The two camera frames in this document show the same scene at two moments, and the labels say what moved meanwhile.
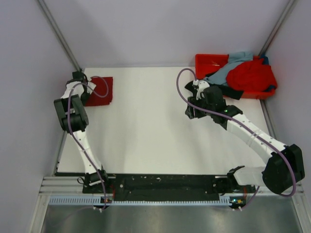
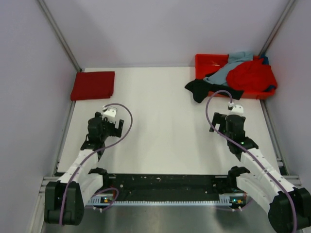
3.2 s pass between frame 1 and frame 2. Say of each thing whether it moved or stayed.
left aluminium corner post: stayed
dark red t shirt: moved
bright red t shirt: stayed
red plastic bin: stayed
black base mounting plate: stayed
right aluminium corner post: stayed
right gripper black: moved
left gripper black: moved
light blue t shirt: stayed
